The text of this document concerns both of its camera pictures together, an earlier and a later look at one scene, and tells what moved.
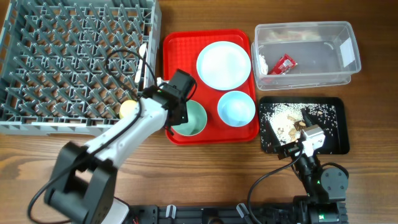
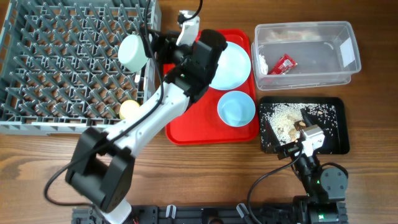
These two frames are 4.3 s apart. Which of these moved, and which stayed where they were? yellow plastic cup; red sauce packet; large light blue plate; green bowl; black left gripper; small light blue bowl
Moved: black left gripper; green bowl
Stayed: small light blue bowl; red sauce packet; yellow plastic cup; large light blue plate
